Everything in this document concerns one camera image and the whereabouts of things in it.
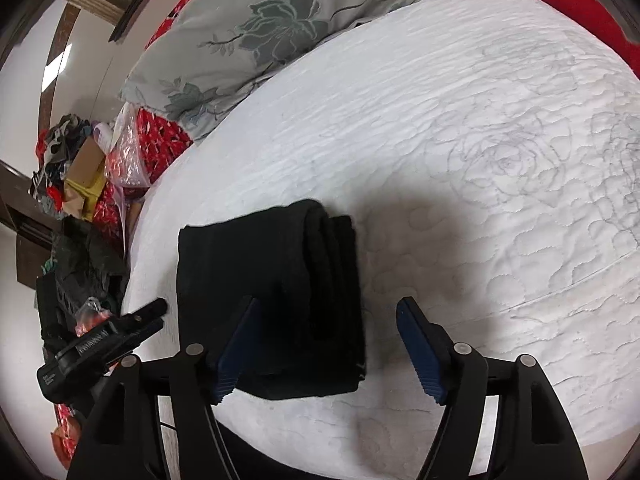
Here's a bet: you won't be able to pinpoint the dark wooden furniture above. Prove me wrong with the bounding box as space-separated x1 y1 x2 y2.
0 160 63 286

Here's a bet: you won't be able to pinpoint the white plastic bottle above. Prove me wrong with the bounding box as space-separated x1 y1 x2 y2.
92 122 116 151

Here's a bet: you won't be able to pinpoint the clear plastic bag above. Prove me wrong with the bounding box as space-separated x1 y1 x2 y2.
102 102 151 201

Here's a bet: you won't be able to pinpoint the dark green cloth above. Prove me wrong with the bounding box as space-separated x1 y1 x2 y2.
35 215 131 331

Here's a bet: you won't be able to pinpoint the white quilted bed cover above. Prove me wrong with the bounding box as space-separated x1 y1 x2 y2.
122 0 640 480

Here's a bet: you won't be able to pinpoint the small bag with orange contents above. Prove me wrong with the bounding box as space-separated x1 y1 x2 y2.
74 297 111 336

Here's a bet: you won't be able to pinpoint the red plastic bag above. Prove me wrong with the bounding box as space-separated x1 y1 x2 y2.
50 401 83 467

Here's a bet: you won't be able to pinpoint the brown cardboard box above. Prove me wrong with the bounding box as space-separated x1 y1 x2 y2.
65 137 108 186

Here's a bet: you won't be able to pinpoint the black pants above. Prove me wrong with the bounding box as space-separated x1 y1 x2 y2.
176 199 368 402

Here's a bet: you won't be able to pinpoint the plain red cloth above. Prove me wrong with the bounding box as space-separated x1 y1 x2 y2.
530 0 640 81

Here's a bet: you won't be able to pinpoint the grey floral pillow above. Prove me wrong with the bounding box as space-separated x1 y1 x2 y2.
119 0 448 141

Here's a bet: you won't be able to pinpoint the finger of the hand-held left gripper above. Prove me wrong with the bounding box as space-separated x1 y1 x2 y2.
119 297 169 329
131 316 167 347

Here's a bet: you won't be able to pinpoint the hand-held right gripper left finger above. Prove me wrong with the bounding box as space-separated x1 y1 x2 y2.
65 296 263 480

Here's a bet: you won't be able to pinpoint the yellow box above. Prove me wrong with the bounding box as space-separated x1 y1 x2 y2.
65 180 108 221

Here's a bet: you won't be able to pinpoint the dark wooden windowsill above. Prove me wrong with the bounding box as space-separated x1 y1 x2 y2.
109 0 166 43

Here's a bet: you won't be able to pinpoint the pile of mixed clothes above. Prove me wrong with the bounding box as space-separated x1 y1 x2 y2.
29 114 103 216

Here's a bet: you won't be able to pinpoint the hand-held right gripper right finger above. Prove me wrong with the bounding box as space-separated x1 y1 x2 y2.
396 296 591 480

